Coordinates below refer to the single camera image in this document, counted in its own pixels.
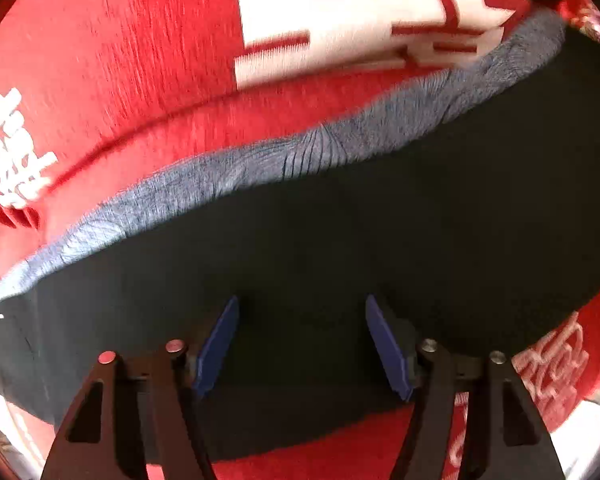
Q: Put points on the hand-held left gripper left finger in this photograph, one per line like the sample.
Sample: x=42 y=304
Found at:
x=217 y=345

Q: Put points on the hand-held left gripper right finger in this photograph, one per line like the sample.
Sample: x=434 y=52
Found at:
x=387 y=350

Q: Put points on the red printed bedspread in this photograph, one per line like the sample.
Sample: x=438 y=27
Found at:
x=305 y=467

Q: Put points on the black pants with blue trim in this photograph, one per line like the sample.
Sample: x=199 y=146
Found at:
x=330 y=235

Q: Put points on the red printed pillow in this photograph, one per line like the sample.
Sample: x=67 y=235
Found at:
x=130 y=50

